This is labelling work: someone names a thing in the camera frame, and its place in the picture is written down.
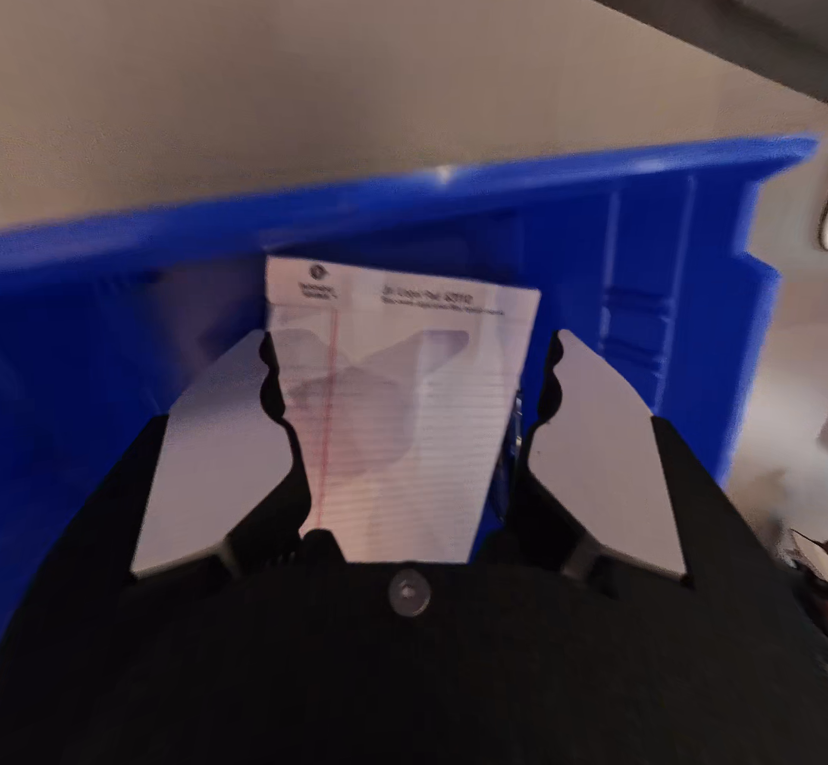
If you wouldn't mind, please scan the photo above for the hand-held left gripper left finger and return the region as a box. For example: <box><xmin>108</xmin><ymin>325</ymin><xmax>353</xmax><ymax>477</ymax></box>
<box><xmin>129</xmin><ymin>328</ymin><xmax>311</xmax><ymax>581</ymax></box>

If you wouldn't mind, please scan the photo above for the white lined notepad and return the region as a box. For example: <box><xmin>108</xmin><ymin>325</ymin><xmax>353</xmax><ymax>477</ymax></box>
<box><xmin>265</xmin><ymin>255</ymin><xmax>543</xmax><ymax>565</ymax></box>

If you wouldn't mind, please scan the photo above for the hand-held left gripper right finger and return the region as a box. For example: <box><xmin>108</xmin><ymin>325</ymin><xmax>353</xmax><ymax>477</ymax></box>
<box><xmin>511</xmin><ymin>328</ymin><xmax>688</xmax><ymax>583</ymax></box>

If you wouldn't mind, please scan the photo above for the blue plastic bin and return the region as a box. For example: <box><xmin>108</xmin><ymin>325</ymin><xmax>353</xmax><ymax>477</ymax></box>
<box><xmin>0</xmin><ymin>134</ymin><xmax>819</xmax><ymax>636</ymax></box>

